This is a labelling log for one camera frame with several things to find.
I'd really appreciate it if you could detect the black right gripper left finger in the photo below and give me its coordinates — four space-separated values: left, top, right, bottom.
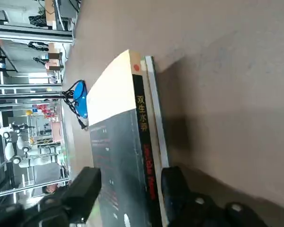
0 166 102 227

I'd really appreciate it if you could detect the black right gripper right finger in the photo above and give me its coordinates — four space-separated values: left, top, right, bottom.
160 166 268 227

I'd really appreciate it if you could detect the black and cream paperback book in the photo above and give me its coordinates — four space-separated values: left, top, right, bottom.
87 49 163 227

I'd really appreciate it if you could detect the white book with blue print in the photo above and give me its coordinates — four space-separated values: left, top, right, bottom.
144 55 170 227

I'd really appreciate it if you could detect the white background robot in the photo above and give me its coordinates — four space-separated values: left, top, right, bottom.
0 122 62 169

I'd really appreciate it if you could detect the aluminium frame rail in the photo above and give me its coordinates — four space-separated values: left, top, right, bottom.
0 23 74 44

